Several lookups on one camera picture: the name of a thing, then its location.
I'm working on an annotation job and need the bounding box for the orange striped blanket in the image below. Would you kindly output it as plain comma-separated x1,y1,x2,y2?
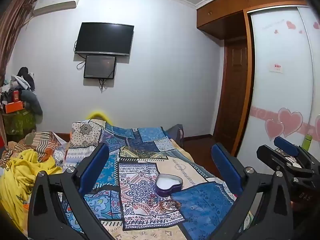
0,131,64,168

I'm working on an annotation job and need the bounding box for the yellow blanket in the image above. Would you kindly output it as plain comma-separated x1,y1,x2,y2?
0,149,63,232

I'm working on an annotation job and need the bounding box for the small black wall monitor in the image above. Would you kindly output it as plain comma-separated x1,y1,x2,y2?
83,54,117,80

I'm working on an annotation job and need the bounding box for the large pink heart sticker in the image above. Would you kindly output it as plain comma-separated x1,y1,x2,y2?
278,107,304,138

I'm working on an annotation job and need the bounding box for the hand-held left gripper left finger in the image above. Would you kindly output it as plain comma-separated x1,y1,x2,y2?
27,142,118,240

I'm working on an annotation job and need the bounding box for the small pink heart sticker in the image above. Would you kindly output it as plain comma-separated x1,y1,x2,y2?
265,118,285,141

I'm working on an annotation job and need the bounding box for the wooden overhead cabinet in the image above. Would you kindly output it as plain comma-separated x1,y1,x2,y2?
196,0,316,40

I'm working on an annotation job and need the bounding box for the white door label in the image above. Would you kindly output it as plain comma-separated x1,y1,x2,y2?
270,63,284,74

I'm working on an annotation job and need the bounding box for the pile of clothes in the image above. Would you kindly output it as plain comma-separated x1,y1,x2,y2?
0,67,43,142

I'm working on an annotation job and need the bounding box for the orange box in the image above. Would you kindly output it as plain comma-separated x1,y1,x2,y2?
5,101,25,114

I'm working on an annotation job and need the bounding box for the brown striped curtain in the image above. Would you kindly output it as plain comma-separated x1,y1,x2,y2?
0,0,38,80

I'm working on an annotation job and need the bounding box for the blue patchwork blanket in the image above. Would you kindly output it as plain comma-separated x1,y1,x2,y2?
61,119,253,240

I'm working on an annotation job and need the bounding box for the purple heart-shaped tin box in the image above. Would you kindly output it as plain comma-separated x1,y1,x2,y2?
155,173,183,197

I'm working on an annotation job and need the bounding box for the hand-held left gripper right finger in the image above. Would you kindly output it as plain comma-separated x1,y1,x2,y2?
207,142,293,240

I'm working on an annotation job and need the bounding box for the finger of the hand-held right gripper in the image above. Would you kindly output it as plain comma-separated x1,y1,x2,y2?
256,144,314,178
273,136,310,161

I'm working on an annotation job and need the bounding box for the brown beaded bracelet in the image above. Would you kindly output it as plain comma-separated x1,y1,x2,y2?
160,199,182,212

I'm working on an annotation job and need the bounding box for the dark bag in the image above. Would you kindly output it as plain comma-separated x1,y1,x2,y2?
166,124,185,147

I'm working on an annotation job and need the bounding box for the white air conditioner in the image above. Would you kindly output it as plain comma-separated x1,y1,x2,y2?
32,0,83,17

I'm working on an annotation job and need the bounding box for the yellow plastic object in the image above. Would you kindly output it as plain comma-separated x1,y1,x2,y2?
86,111,111,123

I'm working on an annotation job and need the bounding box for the green bottle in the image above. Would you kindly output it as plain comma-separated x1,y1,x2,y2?
302,134,313,151

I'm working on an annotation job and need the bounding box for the black wall television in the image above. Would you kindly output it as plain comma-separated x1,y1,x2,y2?
74,22,134,56

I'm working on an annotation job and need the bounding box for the brown wooden door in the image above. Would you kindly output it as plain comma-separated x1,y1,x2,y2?
212,38,251,156

